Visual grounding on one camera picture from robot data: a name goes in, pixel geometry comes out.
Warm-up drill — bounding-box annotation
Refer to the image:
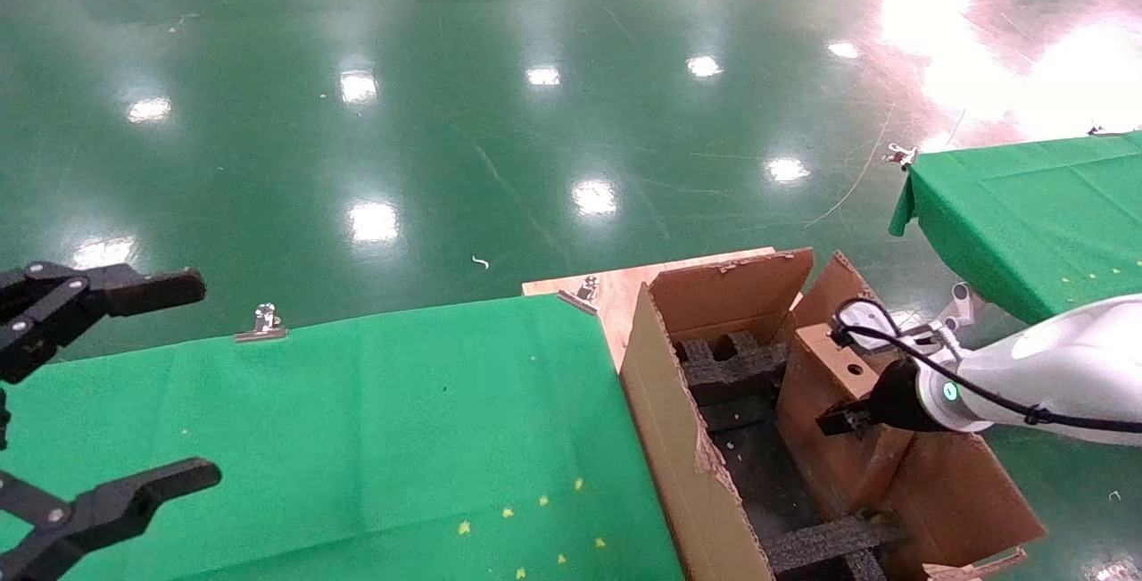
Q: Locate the black camera cable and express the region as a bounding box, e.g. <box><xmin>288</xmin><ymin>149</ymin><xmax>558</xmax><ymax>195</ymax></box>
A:
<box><xmin>829</xmin><ymin>295</ymin><xmax>1142</xmax><ymax>436</ymax></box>

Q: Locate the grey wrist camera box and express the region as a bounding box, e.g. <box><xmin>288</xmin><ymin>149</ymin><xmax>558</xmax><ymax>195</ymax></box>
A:
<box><xmin>834</xmin><ymin>298</ymin><xmax>902</xmax><ymax>352</ymax></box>

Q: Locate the green cloth with hanging corner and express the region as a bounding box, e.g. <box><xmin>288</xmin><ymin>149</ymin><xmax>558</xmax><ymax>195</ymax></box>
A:
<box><xmin>888</xmin><ymin>130</ymin><xmax>1142</xmax><ymax>326</ymax></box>

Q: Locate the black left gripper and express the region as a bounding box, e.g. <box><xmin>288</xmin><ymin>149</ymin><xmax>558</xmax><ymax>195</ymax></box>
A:
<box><xmin>0</xmin><ymin>261</ymin><xmax>223</xmax><ymax>581</ymax></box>

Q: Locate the grey metal camera bracket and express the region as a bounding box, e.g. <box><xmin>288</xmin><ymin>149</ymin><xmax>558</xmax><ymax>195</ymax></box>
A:
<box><xmin>892</xmin><ymin>317</ymin><xmax>964</xmax><ymax>362</ymax></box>

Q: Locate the long black foam insert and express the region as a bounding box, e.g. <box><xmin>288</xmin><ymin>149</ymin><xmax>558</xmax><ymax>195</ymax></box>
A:
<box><xmin>761</xmin><ymin>513</ymin><xmax>909</xmax><ymax>581</ymax></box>

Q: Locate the grey metal table leg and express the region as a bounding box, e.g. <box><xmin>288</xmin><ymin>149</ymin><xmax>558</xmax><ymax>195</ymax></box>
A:
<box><xmin>928</xmin><ymin>281</ymin><xmax>988</xmax><ymax>334</ymax></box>

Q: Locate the large green table cloth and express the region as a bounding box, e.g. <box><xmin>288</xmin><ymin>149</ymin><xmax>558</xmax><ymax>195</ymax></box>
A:
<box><xmin>0</xmin><ymin>293</ymin><xmax>684</xmax><ymax>581</ymax></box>

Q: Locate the notched black foam insert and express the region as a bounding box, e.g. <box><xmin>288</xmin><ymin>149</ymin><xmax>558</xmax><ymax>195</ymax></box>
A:
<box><xmin>672</xmin><ymin>329</ymin><xmax>793</xmax><ymax>410</ymax></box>

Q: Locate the large open cardboard carton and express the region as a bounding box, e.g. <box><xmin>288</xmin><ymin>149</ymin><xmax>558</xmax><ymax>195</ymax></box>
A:
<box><xmin>619</xmin><ymin>246</ymin><xmax>1047</xmax><ymax>581</ymax></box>

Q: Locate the small brown cardboard box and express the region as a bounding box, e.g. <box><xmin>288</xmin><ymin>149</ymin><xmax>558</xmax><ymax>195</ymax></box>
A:
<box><xmin>774</xmin><ymin>322</ymin><xmax>922</xmax><ymax>521</ymax></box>

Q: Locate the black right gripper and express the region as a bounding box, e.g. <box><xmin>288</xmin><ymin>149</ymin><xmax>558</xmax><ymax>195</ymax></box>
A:
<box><xmin>815</xmin><ymin>356</ymin><xmax>933</xmax><ymax>438</ymax></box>

